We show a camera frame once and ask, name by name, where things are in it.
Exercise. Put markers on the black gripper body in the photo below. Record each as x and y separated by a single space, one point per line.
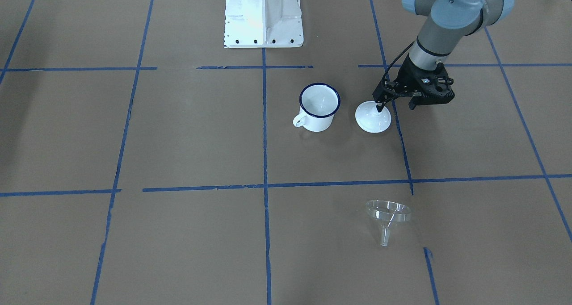
408 72

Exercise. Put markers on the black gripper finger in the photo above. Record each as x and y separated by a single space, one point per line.
383 94

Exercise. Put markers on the clear plastic funnel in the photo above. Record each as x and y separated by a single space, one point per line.
387 213

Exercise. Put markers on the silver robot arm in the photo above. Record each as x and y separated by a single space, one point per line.
447 22

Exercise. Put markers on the white enamel mug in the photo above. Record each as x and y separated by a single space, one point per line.
318 104

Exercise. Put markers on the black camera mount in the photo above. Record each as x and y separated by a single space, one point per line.
444 85

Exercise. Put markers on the white camera pedestal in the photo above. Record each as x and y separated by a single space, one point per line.
263 23

